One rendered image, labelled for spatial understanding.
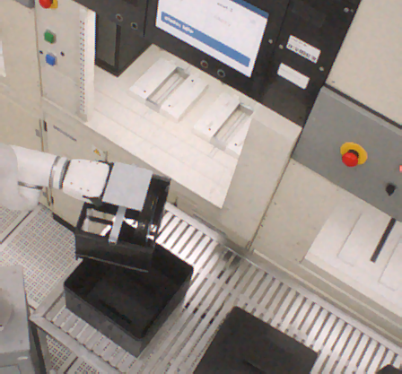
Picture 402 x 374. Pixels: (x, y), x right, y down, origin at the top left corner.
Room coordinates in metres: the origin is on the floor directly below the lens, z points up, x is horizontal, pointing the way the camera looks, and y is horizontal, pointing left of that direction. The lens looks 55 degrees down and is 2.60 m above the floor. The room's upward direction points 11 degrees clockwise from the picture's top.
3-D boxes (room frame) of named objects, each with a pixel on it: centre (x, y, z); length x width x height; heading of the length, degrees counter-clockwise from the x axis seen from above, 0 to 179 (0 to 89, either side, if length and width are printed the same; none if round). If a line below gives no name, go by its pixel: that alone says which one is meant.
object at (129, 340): (0.76, 0.06, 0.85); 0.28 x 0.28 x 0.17; 64
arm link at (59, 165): (0.86, 0.27, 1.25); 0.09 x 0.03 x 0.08; 177
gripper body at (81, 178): (0.85, 0.21, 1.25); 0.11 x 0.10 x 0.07; 87
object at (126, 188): (0.84, 0.10, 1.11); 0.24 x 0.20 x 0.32; 176
